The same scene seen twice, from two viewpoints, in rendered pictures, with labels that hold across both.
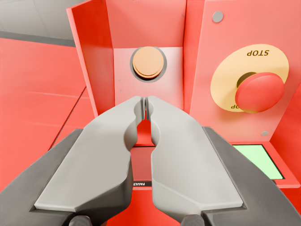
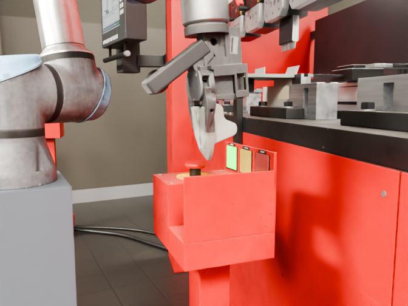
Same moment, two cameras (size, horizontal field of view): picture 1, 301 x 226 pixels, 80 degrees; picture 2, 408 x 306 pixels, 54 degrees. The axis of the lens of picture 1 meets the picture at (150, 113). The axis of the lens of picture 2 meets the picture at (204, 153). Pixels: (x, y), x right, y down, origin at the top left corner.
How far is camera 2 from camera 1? 0.64 m
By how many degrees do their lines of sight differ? 72
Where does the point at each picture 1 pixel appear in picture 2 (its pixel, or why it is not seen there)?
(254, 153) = (229, 161)
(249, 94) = (195, 162)
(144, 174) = (259, 156)
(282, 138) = not seen: hidden behind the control
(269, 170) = (228, 150)
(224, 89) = not seen: hidden behind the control
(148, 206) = (324, 170)
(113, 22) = (199, 240)
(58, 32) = not seen: outside the picture
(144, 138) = (324, 253)
